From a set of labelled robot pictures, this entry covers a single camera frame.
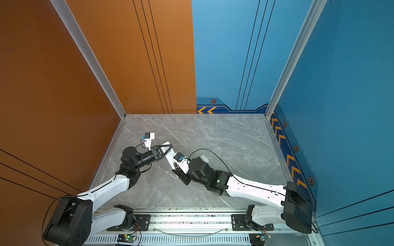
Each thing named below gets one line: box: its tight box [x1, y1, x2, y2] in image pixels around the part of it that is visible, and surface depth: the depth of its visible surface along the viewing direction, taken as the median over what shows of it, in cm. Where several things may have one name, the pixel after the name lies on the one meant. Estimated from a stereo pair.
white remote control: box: [160, 140, 175, 171], surface depth 75 cm
